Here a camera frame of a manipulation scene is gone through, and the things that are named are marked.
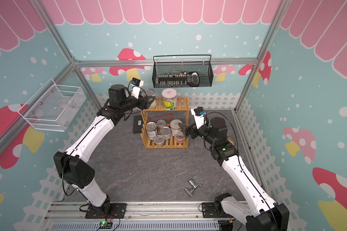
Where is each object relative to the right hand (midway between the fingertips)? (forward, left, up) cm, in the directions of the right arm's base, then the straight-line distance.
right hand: (187, 118), depth 70 cm
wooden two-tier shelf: (+36, +2, -33) cm, 49 cm away
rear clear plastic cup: (+19, +18, -26) cm, 37 cm away
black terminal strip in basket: (+32, -4, +1) cm, 32 cm away
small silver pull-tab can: (+11, +13, -25) cm, 31 cm away
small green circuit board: (-40, +42, -36) cm, 68 cm away
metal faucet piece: (-20, -3, -32) cm, 38 cm away
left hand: (+14, +20, +2) cm, 24 cm away
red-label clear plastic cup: (+6, +3, -26) cm, 27 cm away
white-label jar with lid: (+13, +7, -23) cm, 27 cm away
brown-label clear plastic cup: (+4, +17, -26) cm, 31 cm away
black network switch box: (+23, +36, -31) cm, 53 cm away
